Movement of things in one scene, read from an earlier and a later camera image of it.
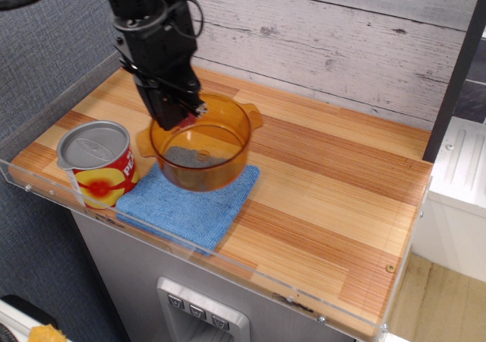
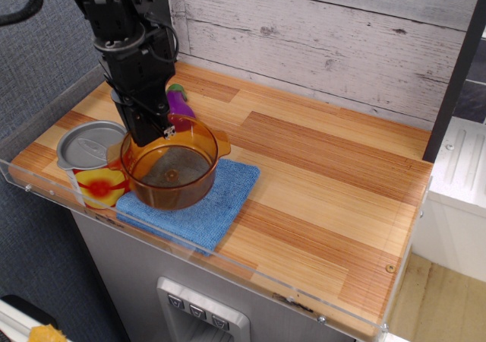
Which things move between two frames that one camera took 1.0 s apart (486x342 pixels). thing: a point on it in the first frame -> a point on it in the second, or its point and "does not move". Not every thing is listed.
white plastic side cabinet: (451, 230) does not move
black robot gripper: (162, 52) -> (139, 75)
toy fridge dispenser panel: (193, 316) does not move
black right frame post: (474, 27) does not move
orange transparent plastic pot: (206, 153) -> (176, 170)
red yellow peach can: (101, 159) does not move
